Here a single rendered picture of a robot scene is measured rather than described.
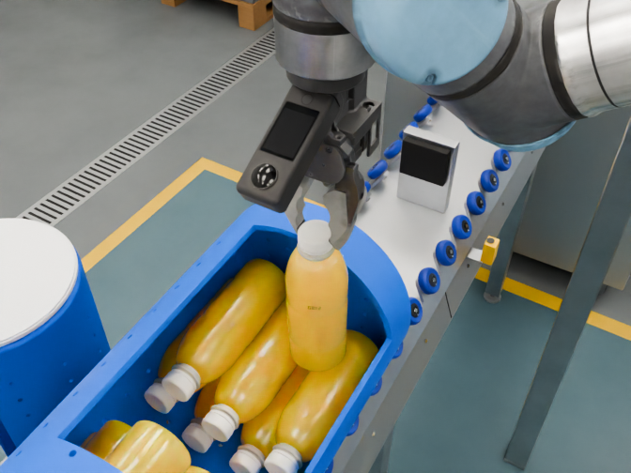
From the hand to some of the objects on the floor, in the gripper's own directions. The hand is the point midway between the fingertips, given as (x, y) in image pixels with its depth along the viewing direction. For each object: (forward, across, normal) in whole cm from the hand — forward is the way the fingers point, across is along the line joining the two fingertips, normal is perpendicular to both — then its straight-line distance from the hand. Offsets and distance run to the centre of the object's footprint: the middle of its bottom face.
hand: (315, 236), depth 75 cm
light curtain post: (+130, -26, -68) cm, 149 cm away
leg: (+131, 0, -121) cm, 178 cm away
